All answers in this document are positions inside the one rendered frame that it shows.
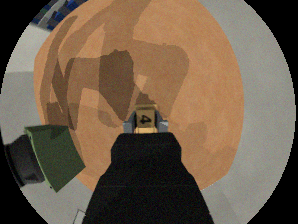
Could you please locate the tan open-top tray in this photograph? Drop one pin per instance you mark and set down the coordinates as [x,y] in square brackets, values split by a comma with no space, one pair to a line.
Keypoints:
[146,130]

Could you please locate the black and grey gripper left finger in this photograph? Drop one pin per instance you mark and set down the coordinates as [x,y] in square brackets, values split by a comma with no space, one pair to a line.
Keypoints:
[130,125]

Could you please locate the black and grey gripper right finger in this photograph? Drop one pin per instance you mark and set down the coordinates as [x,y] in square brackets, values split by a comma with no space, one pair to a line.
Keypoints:
[160,124]

